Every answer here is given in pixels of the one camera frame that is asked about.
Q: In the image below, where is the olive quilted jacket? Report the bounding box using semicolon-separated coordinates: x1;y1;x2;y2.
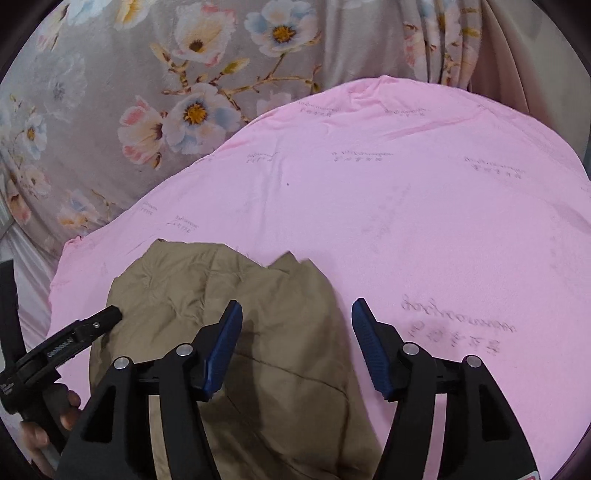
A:
89;240;382;479

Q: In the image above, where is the person's left hand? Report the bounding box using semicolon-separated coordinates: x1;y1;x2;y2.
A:
20;384;81;479

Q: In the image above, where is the pink bed sheet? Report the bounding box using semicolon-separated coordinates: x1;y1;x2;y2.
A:
49;77;590;479

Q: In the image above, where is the grey floral blanket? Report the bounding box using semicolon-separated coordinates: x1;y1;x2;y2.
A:
1;1;483;257

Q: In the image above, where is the beige curtain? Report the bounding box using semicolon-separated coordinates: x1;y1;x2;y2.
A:
470;0;590;158

